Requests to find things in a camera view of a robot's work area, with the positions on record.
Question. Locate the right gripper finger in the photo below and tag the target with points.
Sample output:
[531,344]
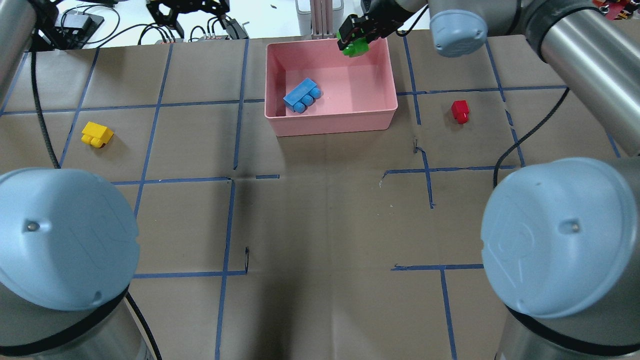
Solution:
[353,28]
[370,36]

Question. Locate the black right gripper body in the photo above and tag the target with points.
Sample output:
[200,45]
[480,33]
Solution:
[384,23]

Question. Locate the green toy block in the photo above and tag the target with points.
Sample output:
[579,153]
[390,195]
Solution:
[357,46]

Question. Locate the blue toy block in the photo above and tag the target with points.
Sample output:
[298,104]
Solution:
[305,94]

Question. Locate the red toy block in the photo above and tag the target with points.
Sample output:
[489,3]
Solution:
[460,111]

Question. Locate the yellow toy block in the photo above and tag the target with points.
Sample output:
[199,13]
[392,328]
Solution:
[96,135]

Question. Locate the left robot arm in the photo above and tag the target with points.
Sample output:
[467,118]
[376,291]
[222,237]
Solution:
[69,252]

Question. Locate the pink plastic box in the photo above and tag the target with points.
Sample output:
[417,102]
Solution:
[358,94]

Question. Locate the black device on desk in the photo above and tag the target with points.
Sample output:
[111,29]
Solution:
[165,13]

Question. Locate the black power adapter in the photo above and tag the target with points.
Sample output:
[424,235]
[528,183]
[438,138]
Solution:
[79,24]

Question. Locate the aluminium frame post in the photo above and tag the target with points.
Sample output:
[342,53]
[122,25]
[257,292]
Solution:
[322,19]

